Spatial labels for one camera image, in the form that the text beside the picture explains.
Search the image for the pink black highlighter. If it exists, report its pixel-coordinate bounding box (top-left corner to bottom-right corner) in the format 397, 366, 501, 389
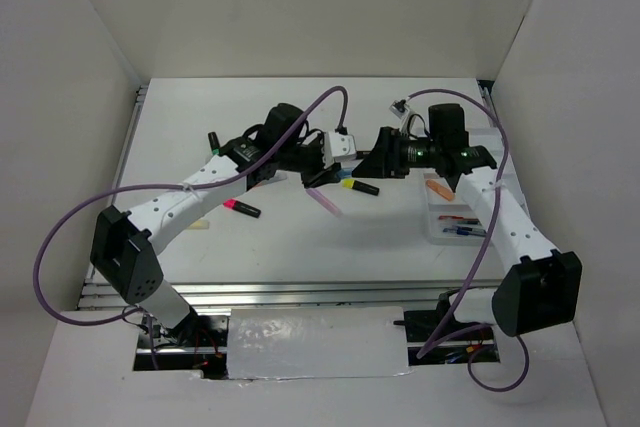
223, 199, 262, 218

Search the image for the pink translucent highlighter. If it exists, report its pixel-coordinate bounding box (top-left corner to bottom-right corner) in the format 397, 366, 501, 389
305, 188, 343, 217

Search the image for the blue translucent highlighter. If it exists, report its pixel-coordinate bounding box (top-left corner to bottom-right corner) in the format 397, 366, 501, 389
339, 169, 352, 180

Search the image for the yellow black highlighter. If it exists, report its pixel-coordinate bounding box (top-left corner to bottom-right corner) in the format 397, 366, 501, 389
342, 178, 380, 196

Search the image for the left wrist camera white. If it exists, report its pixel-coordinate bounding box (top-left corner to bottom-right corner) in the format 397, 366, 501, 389
322, 132, 357, 167

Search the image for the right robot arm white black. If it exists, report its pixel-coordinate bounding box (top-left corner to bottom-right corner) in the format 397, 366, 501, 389
352, 104, 582, 339

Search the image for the green black highlighter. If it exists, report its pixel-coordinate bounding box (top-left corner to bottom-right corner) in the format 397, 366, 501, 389
207, 131, 221, 155

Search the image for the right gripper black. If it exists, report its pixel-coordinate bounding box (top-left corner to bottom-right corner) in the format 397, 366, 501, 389
352, 125, 443, 178

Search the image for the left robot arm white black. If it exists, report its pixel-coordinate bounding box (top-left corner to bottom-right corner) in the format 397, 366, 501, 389
90, 103, 354, 346

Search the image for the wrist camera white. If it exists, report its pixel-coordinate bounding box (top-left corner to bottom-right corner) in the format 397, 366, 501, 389
322, 132, 357, 167
389, 97, 427, 135

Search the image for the blue purple pen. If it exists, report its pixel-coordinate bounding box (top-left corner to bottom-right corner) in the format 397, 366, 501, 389
443, 228, 486, 238

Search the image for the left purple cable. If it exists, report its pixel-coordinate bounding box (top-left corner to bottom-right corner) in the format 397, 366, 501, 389
32, 86, 349, 371

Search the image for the white foil cover panel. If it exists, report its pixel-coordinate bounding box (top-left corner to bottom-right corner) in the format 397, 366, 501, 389
227, 306, 410, 380

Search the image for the red pen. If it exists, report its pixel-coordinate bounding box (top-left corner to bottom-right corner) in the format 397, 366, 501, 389
438, 215, 480, 225

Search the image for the orange translucent highlighter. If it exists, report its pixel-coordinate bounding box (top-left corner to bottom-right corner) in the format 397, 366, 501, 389
425, 179, 455, 202

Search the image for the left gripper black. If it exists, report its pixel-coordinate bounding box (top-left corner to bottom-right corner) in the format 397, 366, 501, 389
277, 132, 341, 189

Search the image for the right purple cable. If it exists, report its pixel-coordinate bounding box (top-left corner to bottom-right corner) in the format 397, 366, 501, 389
407, 89, 531, 393

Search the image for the pale yellow highlighter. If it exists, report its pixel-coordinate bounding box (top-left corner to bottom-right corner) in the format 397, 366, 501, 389
188, 219, 210, 230

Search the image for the aluminium frame rail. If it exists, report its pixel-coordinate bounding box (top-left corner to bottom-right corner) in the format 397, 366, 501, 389
77, 281, 501, 311

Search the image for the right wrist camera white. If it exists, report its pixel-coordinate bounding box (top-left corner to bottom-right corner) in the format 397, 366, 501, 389
389, 97, 427, 135

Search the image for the purple cable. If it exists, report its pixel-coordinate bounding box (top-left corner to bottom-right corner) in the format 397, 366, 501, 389
32, 86, 349, 371
407, 89, 531, 393

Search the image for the white compartment tray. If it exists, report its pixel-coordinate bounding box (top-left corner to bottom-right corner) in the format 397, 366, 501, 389
421, 127, 503, 247

